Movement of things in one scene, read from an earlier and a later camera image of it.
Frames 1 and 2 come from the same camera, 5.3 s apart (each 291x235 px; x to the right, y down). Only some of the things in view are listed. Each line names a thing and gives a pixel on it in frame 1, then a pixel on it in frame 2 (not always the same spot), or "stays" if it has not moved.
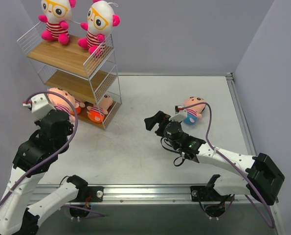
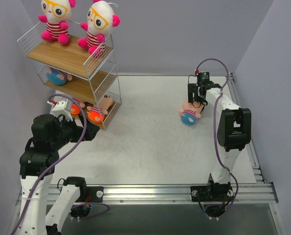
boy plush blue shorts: (61, 104) → (57, 77)
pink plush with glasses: (100, 20) stays
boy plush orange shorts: (96, 113) stays
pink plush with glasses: (57, 13) stays
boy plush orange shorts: (78, 111) stays
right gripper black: (161, 125) → (194, 90)
